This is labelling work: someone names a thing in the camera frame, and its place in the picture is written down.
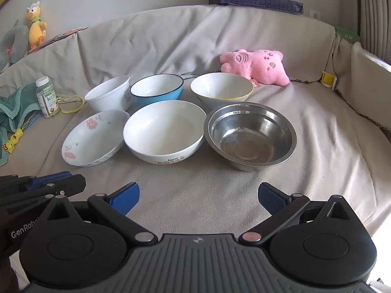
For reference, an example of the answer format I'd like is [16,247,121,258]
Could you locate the large printed white bowl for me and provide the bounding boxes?
[123,100,207,164]

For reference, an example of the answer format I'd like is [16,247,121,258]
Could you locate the green card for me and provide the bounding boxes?
[336,26,362,42]

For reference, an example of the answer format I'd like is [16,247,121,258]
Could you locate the white plastic bowl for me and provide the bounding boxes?
[85,75,132,112]

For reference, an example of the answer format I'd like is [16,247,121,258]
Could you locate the white armrest cloth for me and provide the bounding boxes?
[334,32,391,147]

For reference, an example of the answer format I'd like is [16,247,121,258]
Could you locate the colourful flat books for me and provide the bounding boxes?
[27,27,89,54]

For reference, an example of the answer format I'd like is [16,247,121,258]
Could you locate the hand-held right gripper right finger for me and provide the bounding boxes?
[239,182,365,246]

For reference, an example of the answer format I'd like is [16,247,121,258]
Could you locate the yellow plastic clip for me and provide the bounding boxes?
[321,71,337,90]

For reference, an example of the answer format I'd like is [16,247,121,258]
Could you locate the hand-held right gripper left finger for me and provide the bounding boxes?
[38,182,156,246]

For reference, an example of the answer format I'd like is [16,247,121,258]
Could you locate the striped curtain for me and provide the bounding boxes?
[356,0,391,64]

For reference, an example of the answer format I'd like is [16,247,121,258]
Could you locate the clear supplement bottle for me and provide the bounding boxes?
[35,76,60,119]

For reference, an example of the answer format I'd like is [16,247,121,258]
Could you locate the dark blue box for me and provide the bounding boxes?
[209,0,304,15]

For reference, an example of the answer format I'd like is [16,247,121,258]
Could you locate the pink plush toy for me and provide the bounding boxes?
[219,49,290,86]

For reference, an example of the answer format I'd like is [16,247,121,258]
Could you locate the yellow-rimmed white bowl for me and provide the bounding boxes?
[190,73,254,104]

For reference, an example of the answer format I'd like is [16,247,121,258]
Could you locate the floral white plate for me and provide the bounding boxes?
[62,109,131,167]

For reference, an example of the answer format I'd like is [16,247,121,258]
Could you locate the stainless steel bowl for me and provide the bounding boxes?
[204,101,298,172]

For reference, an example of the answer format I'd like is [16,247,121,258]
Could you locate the blue bowl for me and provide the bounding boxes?
[130,74,185,109]

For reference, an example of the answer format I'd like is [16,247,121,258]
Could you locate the green blanket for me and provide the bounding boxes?
[0,82,43,167]

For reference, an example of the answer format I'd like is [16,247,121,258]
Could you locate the small yellow toy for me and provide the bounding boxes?
[2,128,24,154]

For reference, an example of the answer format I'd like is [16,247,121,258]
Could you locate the yellow-green cord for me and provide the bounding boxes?
[56,94,85,114]

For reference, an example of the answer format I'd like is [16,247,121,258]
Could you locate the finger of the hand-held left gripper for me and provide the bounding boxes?
[0,172,74,190]
[0,175,87,209]

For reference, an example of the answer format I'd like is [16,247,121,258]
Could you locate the yellow duck plush toy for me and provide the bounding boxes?
[26,1,48,50]

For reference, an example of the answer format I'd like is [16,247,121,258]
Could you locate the grey neck pillow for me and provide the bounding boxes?
[0,20,29,71]

